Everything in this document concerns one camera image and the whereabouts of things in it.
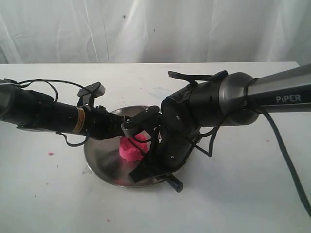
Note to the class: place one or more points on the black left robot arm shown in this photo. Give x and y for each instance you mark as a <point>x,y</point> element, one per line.
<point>30,110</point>

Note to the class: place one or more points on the white backdrop curtain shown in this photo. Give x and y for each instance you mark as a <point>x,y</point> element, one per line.
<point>154,31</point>

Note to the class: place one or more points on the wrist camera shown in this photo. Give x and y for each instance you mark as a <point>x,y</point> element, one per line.
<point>88,94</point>
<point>145,120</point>

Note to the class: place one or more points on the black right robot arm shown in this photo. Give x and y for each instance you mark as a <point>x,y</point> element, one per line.
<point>212,101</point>

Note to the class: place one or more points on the round steel plate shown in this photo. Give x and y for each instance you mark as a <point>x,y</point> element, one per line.
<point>103,157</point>

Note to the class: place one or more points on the pink clay piece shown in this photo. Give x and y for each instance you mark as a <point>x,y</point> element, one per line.
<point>132,150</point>

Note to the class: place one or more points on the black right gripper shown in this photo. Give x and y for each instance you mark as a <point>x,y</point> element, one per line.
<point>178,133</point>

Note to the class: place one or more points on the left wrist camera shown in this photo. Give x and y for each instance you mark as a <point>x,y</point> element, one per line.
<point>88,94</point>

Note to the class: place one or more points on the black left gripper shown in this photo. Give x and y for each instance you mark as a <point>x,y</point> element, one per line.
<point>99,124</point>

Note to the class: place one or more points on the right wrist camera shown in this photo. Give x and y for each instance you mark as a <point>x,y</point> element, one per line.
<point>145,120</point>

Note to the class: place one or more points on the black serrated knife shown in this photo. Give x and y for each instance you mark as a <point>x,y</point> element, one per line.
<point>174,182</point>

